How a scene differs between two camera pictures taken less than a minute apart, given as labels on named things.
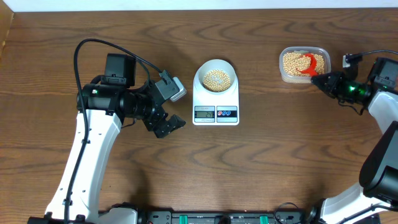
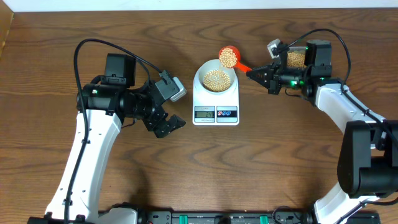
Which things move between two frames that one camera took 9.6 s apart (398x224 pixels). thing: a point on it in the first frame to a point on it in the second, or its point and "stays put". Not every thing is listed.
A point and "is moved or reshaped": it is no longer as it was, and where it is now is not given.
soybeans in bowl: (214, 86) stays put
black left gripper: (152, 122) stays put
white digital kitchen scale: (222, 109) stays put
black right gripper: (336, 79) to (272, 82)
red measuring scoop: (307, 64) is moved or reshaped
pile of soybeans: (293, 61) stays put
